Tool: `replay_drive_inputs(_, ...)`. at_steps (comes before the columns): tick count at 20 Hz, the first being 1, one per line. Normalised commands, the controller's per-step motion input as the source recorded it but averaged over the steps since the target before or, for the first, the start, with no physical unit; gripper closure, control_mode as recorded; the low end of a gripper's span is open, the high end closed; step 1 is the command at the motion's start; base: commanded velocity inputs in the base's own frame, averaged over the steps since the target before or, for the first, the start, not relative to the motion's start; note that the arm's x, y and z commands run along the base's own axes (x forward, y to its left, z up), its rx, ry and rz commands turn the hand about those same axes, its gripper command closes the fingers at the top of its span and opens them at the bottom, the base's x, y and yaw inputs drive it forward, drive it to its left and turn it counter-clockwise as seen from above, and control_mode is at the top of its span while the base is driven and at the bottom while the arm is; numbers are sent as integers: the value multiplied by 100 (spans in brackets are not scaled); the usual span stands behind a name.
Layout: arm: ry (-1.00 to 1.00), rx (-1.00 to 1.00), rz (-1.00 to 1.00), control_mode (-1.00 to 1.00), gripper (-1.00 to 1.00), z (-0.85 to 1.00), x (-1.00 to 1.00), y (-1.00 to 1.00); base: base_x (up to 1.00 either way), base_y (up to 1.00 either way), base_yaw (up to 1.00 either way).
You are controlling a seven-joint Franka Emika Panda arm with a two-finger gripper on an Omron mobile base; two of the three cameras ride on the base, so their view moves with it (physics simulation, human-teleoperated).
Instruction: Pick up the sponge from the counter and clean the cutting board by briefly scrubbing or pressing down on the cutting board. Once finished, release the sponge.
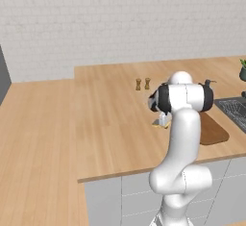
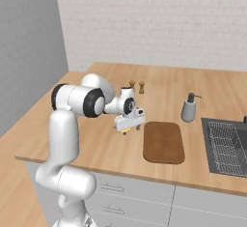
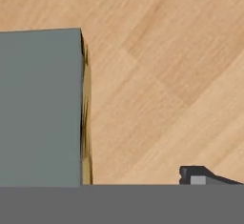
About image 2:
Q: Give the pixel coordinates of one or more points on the brown wooden pepper shaker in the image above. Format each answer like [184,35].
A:
[142,87]

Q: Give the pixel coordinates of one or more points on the grey drawer front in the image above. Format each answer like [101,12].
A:
[199,219]
[212,202]
[144,210]
[144,190]
[128,222]

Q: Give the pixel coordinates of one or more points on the black tap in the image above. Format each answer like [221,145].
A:
[245,119]

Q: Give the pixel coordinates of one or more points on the brown wooden cutting board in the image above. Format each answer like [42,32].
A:
[163,143]

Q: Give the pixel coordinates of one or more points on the dark grey sink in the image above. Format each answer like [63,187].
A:
[205,147]

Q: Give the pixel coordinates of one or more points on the yellow sponge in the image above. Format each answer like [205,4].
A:
[127,129]

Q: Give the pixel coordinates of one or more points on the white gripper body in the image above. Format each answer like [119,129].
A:
[128,121]

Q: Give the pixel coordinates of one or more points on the grey soap dispenser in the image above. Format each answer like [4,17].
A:
[188,110]

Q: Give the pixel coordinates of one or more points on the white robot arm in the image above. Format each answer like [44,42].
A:
[62,140]

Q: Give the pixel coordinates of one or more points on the brown wooden salt shaker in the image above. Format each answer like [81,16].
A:
[132,83]

